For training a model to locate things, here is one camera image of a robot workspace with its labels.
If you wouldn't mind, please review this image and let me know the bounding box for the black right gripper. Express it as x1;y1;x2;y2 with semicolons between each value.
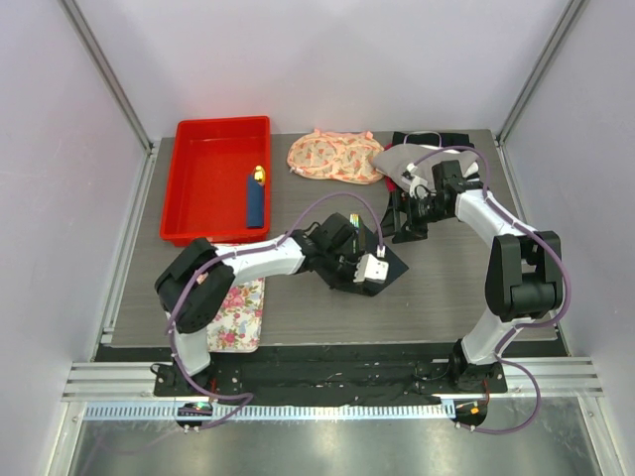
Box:
375;189;451;244

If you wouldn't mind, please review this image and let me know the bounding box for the dark navy paper napkin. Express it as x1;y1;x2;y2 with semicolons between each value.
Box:
319;213;409;297

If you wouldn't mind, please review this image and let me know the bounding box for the iridescent rainbow fork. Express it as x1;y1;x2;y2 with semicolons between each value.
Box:
349;213;361;253

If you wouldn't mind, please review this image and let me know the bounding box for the dark metal knife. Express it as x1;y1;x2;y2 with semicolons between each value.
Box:
357;222;373;254

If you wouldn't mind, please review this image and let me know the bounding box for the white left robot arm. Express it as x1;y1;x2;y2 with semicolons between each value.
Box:
155;213;385;396

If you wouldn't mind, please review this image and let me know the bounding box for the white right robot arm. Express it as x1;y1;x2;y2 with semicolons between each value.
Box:
382;158;565;392

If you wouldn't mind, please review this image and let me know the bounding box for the grey cloth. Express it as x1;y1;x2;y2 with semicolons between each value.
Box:
371;144;477;195

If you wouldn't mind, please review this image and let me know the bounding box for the orange patterned cloth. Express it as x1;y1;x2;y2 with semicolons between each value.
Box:
287;129;384;185

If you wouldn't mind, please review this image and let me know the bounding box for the white cloth with print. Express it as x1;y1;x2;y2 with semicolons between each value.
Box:
463;162;483;189

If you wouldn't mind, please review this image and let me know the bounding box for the black cloth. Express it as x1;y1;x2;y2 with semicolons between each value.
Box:
388;131;474;152

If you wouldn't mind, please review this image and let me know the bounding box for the floral rectangular tray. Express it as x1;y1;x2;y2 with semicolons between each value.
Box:
206;279;265;353

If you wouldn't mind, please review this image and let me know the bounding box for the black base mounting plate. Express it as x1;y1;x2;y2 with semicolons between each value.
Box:
93;341;509;404

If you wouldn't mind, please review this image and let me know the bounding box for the red plastic bin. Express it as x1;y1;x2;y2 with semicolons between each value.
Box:
160;116;272;247

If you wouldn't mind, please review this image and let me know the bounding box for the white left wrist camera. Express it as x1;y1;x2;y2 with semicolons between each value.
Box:
353;245;389;284

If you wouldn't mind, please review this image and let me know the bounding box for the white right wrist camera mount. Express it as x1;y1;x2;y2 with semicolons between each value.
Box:
401;163;429;198

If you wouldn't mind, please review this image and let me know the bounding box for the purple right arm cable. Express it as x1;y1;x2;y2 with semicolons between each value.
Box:
406;147;576;436

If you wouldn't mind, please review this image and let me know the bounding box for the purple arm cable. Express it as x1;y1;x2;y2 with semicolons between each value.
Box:
406;147;576;436
164;192;388;430

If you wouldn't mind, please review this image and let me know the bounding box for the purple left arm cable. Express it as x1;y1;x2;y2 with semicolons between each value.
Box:
164;192;388;430

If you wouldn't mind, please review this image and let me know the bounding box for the white slotted cable duct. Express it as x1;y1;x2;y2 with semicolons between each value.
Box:
83;400;455;421

